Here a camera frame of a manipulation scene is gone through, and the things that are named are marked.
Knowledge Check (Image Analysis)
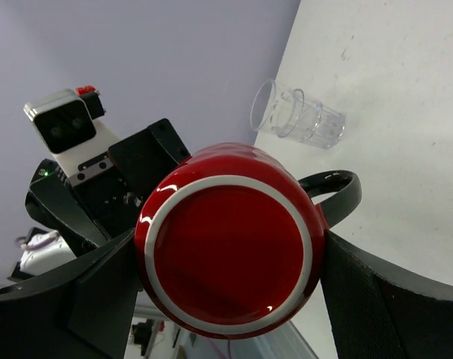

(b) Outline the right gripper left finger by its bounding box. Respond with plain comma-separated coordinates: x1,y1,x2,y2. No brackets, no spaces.
0,231,139,358

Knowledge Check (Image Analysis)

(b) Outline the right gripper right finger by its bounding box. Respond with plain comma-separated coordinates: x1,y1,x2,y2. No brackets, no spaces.
321,232,453,359

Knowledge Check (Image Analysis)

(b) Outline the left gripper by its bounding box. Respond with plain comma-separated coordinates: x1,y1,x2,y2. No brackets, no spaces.
25,118,190,257

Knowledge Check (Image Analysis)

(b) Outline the red mug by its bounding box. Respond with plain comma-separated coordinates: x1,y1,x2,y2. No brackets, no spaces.
134,143,362,340

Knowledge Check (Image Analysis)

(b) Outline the clear faceted glass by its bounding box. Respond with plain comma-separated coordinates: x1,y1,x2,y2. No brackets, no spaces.
250,79,305,138
277,88,346,149

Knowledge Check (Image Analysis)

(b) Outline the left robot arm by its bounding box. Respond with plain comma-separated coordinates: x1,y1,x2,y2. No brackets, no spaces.
10,119,190,280

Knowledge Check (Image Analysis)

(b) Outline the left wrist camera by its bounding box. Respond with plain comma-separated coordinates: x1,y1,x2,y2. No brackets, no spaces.
23,85,120,177

